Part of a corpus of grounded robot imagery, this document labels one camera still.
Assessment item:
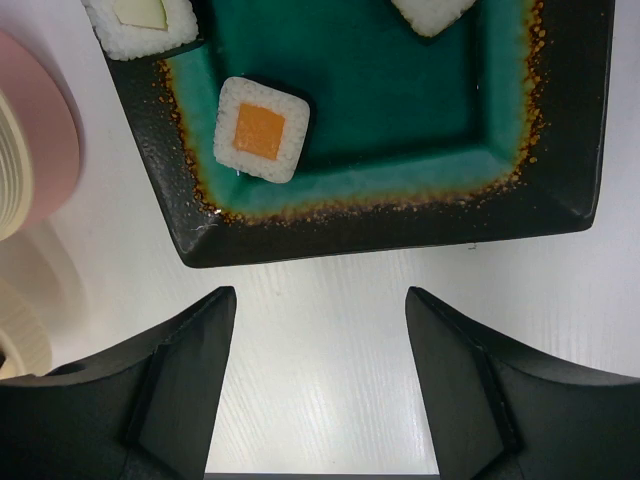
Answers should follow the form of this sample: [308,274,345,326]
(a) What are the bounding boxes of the green centre sushi piece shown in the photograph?
[391,0,476,38]

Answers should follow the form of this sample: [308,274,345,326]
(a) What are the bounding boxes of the pink round lunch box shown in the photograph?
[1,32,81,239]

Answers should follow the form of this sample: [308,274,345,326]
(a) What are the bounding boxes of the black and teal square plate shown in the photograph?
[108,1,615,268]

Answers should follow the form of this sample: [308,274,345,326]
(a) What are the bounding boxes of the white sushi piece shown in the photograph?
[82,1,199,61]

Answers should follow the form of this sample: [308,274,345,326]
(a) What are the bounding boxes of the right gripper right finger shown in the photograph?
[405,287,639,479]

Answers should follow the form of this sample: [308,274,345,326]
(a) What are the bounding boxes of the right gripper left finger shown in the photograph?
[1,286,236,479]

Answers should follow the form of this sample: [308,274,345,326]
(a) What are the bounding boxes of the cream lid with pink handle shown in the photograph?
[1,221,86,380]

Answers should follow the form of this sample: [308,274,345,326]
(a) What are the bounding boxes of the orange centre sushi piece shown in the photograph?
[213,77,311,184]

